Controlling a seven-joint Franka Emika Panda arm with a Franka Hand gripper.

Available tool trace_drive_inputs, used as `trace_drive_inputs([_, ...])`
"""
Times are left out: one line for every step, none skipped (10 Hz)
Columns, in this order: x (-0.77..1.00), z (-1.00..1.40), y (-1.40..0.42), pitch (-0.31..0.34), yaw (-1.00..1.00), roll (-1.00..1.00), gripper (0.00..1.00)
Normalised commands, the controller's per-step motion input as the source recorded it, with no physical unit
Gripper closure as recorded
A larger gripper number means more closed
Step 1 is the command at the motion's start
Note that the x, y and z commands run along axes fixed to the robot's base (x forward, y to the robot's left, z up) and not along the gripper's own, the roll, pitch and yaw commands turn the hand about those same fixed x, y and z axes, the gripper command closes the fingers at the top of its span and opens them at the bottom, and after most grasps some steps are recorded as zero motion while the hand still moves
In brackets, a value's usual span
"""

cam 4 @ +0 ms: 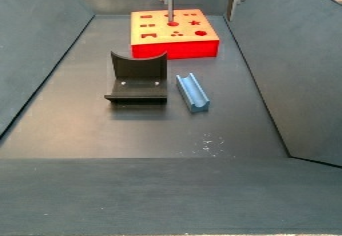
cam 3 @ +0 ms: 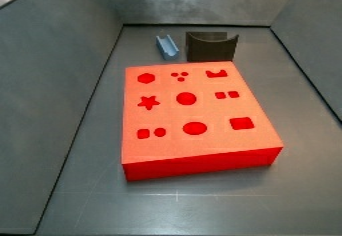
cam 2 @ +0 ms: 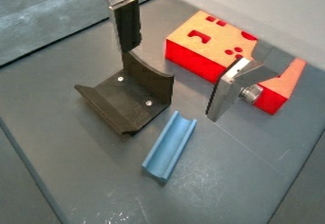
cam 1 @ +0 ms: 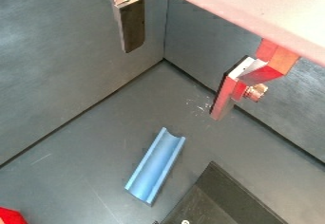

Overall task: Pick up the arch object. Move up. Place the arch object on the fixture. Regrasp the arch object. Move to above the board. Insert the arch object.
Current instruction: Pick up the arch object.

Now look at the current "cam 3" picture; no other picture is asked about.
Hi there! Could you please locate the black curved fixture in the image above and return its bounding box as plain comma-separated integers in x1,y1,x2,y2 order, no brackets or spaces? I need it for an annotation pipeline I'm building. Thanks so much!
185,32,239,62

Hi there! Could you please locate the red foam shape-sorting block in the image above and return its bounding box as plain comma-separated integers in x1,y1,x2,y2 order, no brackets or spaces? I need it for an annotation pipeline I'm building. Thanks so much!
121,62,283,181

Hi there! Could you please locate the blue arch object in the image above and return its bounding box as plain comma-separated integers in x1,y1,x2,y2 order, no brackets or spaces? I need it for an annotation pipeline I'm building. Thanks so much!
156,35,179,60

